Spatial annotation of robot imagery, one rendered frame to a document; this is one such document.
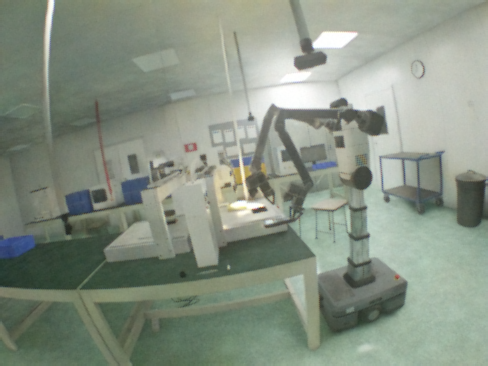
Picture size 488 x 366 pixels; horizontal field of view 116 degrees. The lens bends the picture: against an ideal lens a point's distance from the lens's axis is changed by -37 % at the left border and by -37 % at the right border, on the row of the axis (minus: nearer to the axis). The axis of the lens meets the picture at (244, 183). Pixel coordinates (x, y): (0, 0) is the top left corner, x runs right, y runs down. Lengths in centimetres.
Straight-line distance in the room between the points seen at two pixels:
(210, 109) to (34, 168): 572
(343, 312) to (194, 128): 520
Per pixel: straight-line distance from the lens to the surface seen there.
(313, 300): 145
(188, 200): 128
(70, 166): 733
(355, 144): 152
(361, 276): 188
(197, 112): 599
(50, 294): 183
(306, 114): 131
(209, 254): 136
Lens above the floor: 136
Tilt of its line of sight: 8 degrees down
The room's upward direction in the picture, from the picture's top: 10 degrees counter-clockwise
